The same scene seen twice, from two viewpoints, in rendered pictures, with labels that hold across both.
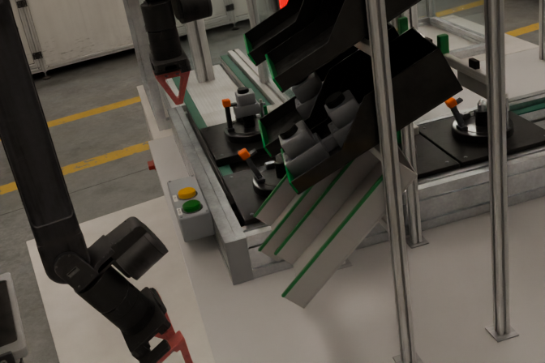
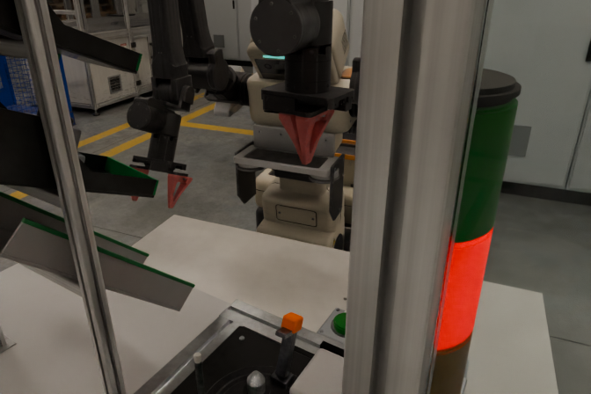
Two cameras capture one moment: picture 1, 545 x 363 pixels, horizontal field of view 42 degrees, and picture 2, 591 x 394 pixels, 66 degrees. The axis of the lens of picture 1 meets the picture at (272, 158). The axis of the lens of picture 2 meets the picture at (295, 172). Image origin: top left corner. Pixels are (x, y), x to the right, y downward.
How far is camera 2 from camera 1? 173 cm
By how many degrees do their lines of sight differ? 114
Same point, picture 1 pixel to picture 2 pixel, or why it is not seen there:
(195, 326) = (230, 297)
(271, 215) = (175, 297)
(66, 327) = (335, 255)
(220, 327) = (206, 303)
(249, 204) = (265, 353)
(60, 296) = not seen: hidden behind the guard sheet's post
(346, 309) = (83, 372)
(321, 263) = not seen: hidden behind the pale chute
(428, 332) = not seen: outside the picture
